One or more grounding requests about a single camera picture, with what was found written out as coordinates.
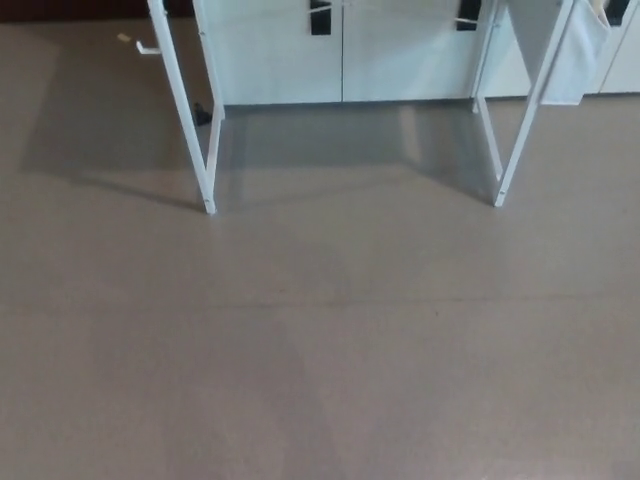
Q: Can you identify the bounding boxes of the white cloth bag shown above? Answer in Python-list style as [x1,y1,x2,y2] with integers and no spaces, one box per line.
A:
[505,0,615,107]

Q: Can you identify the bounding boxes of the white metal table leg frame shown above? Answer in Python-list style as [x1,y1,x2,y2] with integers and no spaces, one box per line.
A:
[146,0,225,216]
[470,0,575,208]

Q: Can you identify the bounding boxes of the white cabinet with doors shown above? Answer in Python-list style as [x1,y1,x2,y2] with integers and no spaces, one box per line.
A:
[582,0,640,95]
[192,0,539,106]

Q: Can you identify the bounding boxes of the black cabinet door handle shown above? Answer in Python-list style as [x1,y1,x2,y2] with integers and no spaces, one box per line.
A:
[458,0,484,32]
[309,0,333,37]

